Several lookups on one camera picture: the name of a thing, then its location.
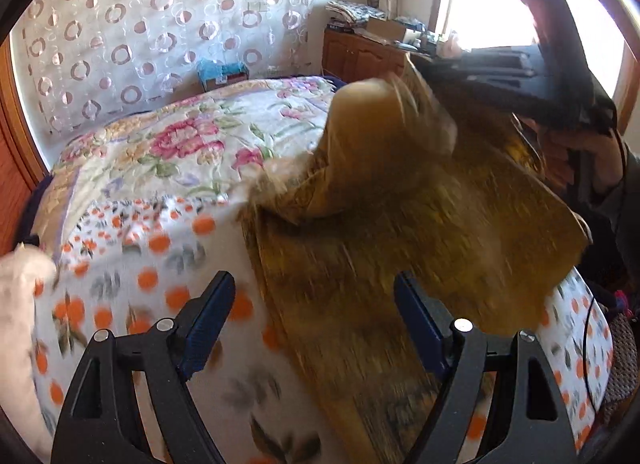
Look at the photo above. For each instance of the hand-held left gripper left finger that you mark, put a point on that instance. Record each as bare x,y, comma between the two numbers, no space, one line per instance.
210,316

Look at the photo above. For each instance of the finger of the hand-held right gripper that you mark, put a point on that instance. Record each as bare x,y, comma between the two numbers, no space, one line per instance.
500,89
500,60

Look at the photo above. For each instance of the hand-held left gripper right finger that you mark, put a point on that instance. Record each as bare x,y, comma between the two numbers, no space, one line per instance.
419,326

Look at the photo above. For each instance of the golden patterned cloth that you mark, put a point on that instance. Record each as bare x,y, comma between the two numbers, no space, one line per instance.
400,224

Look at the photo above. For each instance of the person's right hand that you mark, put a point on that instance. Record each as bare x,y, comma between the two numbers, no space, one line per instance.
595,154

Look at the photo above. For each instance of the white orange-dotted blanket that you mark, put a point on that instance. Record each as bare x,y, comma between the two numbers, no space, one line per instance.
150,294

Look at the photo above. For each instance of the cardboard box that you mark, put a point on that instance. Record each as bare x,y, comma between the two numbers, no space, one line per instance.
385,29

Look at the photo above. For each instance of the wooden cabinet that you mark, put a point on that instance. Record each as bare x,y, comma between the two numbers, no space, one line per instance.
350,56

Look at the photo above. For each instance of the stack of patterned fabric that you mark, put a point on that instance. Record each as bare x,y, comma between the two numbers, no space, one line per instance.
350,11

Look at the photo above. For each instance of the white floral quilt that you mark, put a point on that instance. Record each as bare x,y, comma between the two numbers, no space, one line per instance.
175,144

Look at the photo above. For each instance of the white fluffy cloth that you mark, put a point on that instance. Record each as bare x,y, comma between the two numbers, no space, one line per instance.
20,304

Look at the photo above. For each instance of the colourful knitted cloth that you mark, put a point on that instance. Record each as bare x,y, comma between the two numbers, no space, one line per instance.
622,344

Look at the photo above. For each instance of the blue box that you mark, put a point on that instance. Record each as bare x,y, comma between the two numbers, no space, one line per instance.
222,73

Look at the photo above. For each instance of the white curtain with circles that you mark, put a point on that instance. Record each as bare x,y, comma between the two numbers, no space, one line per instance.
150,4

